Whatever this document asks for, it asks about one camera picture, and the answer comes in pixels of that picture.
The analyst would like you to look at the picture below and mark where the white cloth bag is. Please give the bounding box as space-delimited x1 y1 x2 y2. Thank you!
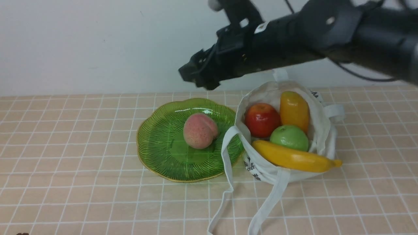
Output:
207 69 345 235

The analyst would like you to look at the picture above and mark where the pink peach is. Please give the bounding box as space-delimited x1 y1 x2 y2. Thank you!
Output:
183 113 219 149

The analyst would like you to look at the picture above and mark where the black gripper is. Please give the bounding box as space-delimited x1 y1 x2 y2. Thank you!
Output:
179 0 263 90

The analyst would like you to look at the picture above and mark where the green apple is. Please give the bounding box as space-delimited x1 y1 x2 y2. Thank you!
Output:
270 125 309 152

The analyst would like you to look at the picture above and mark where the orange mango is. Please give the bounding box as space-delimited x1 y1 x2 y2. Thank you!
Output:
279 91 310 135

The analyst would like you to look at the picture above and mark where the red apple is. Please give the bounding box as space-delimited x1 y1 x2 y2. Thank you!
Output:
244 103 281 139

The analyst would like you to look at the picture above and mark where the yellow banana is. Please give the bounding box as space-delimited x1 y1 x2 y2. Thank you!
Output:
252 140 343 173

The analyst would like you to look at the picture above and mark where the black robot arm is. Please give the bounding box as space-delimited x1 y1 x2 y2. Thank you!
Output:
179 0 418 90

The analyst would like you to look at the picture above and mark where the green glass plate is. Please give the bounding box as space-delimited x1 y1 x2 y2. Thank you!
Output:
137 98 236 182

